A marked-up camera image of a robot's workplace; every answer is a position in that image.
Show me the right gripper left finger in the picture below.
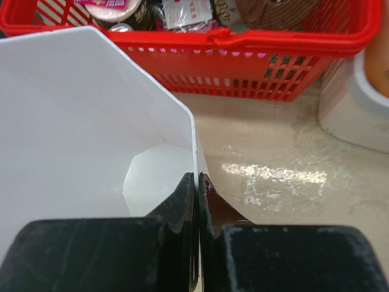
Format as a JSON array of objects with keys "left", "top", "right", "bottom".
[{"left": 1, "top": 173, "right": 195, "bottom": 291}]

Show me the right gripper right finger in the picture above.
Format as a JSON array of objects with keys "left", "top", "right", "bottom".
[{"left": 198, "top": 173, "right": 388, "bottom": 291}]

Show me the white octagonal bin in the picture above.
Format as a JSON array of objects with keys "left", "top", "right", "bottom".
[{"left": 1, "top": 27, "right": 207, "bottom": 290}]

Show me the orange translucent bucket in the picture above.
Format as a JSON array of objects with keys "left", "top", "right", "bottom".
[{"left": 365, "top": 1, "right": 388, "bottom": 97}]

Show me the white perforated storage basket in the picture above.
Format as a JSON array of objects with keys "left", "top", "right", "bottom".
[{"left": 318, "top": 50, "right": 388, "bottom": 153}]

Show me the red plastic shopping basket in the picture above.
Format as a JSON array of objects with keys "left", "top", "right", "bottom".
[{"left": 1, "top": 1, "right": 383, "bottom": 102}]

